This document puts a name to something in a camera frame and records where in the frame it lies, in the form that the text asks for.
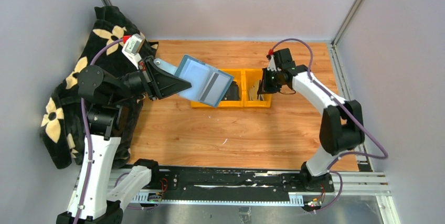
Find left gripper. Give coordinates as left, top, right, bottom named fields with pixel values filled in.
left=110, top=55, right=192, bottom=103

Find blue leather card holder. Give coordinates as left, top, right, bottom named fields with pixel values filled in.
left=175, top=55, right=228, bottom=101

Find white striped credit card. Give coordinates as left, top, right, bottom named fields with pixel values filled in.
left=198, top=72, right=233, bottom=107

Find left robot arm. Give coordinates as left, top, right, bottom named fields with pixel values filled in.
left=57, top=57, right=192, bottom=223

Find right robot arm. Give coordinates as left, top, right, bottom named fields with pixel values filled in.
left=257, top=48, right=365, bottom=191

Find cards in right bin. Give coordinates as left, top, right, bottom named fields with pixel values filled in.
left=247, top=80, right=264, bottom=101

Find black card in middle bin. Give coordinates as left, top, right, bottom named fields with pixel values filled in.
left=222, top=81, right=240, bottom=101

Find right yellow bin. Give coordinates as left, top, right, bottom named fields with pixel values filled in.
left=242, top=69, right=272, bottom=108

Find yellow bin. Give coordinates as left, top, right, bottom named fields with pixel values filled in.
left=190, top=101, right=209, bottom=109
left=218, top=69, right=244, bottom=108
left=242, top=69, right=272, bottom=108

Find middle yellow bin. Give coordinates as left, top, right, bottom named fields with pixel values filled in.
left=218, top=69, right=244, bottom=108

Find left yellow bin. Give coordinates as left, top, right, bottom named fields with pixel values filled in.
left=190, top=101, right=209, bottom=109

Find black floral blanket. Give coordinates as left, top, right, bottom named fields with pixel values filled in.
left=39, top=6, right=141, bottom=169

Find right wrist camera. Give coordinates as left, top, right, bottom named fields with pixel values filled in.
left=266, top=49, right=277, bottom=72

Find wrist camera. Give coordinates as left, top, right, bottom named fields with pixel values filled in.
left=122, top=34, right=145, bottom=69
left=266, top=49, right=277, bottom=72

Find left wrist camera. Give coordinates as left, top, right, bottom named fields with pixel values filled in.
left=122, top=34, right=145, bottom=69

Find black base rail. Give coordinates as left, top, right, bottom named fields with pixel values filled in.
left=132, top=166, right=334, bottom=207

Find right aluminium frame post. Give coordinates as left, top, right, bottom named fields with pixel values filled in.
left=331, top=0, right=364, bottom=47

